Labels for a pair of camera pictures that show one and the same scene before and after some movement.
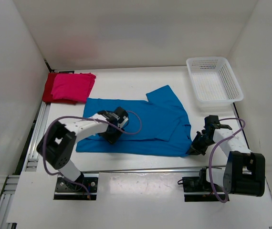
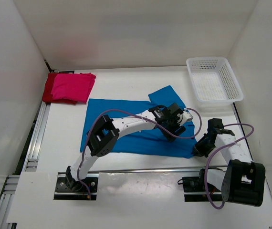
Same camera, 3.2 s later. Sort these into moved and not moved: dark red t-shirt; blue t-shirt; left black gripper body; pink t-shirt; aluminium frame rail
Moved: left black gripper body
Not moved: dark red t-shirt; blue t-shirt; pink t-shirt; aluminium frame rail
